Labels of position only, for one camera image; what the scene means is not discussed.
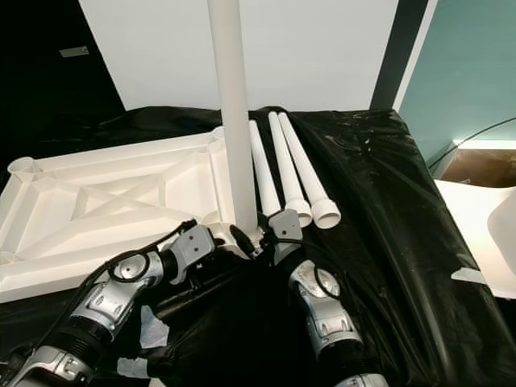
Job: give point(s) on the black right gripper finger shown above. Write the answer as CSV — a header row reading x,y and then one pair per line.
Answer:
x,y
245,239

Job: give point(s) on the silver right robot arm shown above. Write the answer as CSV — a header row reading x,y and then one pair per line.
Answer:
x,y
326,306

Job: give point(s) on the crumpled white masking tape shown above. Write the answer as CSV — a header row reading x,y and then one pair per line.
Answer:
x,y
155,326

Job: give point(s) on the black plastic sheet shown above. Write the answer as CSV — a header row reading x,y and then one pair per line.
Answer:
x,y
395,266

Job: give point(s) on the flat white masking tape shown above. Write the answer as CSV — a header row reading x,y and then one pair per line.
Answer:
x,y
133,367

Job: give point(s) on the white tape strip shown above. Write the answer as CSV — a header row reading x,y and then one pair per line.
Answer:
x,y
469,274

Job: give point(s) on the white side table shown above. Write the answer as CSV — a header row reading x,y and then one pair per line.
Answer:
x,y
472,226

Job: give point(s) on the brown cardboard box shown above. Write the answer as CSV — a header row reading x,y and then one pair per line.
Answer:
x,y
480,165

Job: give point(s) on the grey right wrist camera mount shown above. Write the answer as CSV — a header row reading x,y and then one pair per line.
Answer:
x,y
284,227

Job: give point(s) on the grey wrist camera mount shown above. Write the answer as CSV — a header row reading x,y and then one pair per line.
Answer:
x,y
193,244
284,227

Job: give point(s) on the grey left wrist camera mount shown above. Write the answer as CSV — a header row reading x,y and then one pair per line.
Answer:
x,y
193,244

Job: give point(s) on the black vertical post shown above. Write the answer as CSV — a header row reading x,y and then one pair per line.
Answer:
x,y
399,52

